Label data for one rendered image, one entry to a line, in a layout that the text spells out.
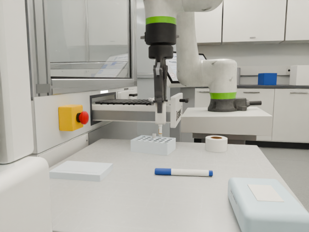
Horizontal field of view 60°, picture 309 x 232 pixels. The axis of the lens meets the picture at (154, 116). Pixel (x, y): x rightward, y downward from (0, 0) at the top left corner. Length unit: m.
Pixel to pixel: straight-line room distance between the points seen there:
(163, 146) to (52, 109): 0.34
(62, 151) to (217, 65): 0.80
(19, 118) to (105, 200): 0.29
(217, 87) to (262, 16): 3.27
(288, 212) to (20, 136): 0.36
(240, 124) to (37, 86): 0.79
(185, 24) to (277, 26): 3.34
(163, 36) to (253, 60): 4.03
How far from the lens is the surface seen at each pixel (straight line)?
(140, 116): 0.98
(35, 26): 0.76
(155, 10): 0.81
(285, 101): 4.15
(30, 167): 0.30
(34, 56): 0.74
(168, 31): 0.80
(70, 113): 0.80
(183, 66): 1.31
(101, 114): 1.02
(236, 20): 4.45
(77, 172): 0.66
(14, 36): 0.31
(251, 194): 0.48
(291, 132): 4.23
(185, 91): 2.05
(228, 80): 1.30
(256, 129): 1.17
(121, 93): 1.31
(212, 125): 1.16
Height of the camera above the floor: 0.99
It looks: 8 degrees down
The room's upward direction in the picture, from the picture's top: straight up
